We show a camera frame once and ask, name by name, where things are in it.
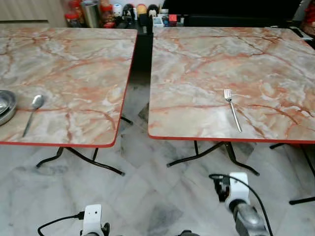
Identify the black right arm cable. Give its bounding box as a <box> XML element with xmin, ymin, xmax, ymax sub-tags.
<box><xmin>209</xmin><ymin>173</ymin><xmax>274</xmax><ymax>236</ymax></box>

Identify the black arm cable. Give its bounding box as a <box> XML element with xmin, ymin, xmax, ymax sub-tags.
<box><xmin>209</xmin><ymin>173</ymin><xmax>274</xmax><ymax>236</ymax></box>
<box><xmin>37</xmin><ymin>212</ymin><xmax>86</xmax><ymax>236</ymax></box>

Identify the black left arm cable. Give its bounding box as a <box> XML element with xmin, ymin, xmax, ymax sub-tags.
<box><xmin>37</xmin><ymin>212</ymin><xmax>86</xmax><ymax>236</ymax></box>

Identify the red festive decoration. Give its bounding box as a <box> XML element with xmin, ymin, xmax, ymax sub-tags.
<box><xmin>304</xmin><ymin>0</ymin><xmax>315</xmax><ymax>36</ymax></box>

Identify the light wood cabinet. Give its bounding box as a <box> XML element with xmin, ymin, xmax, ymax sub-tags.
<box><xmin>0</xmin><ymin>0</ymin><xmax>67</xmax><ymax>28</ymax></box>

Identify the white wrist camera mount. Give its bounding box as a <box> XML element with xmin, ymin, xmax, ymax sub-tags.
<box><xmin>228</xmin><ymin>172</ymin><xmax>251</xmax><ymax>203</ymax></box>
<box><xmin>81</xmin><ymin>204</ymin><xmax>103</xmax><ymax>236</ymax></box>

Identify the steel tumbler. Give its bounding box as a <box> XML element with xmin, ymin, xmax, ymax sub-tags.
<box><xmin>81</xmin><ymin>0</ymin><xmax>102</xmax><ymax>29</ymax></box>

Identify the black television screen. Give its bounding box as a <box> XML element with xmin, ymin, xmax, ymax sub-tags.
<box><xmin>161</xmin><ymin>0</ymin><xmax>304</xmax><ymax>28</ymax></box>

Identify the round steel plate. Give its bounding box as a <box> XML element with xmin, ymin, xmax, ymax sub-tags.
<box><xmin>0</xmin><ymin>90</ymin><xmax>17</xmax><ymax>126</ymax></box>

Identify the red lid jar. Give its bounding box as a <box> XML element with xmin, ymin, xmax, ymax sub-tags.
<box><xmin>65</xmin><ymin>12</ymin><xmax>82</xmax><ymax>28</ymax></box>

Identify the black metal table leg frame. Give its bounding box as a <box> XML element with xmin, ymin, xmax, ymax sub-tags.
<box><xmin>35</xmin><ymin>115</ymin><xmax>134</xmax><ymax>177</ymax></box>
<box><xmin>166</xmin><ymin>141</ymin><xmax>315</xmax><ymax>206</ymax></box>

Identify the round steel bowl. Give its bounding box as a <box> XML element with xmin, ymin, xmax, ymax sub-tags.
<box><xmin>0</xmin><ymin>93</ymin><xmax>10</xmax><ymax>118</ymax></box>

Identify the silver steel fork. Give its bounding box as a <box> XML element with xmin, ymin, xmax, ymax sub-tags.
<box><xmin>223</xmin><ymin>88</ymin><xmax>243</xmax><ymax>133</ymax></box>

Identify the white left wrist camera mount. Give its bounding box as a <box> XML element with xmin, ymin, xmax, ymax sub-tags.
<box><xmin>81</xmin><ymin>204</ymin><xmax>103</xmax><ymax>236</ymax></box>

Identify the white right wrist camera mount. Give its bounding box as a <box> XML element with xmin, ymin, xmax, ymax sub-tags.
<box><xmin>228</xmin><ymin>172</ymin><xmax>251</xmax><ymax>203</ymax></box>

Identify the silver steel spoon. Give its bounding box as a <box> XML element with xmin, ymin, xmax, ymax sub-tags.
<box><xmin>22</xmin><ymin>94</ymin><xmax>46</xmax><ymax>138</ymax></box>

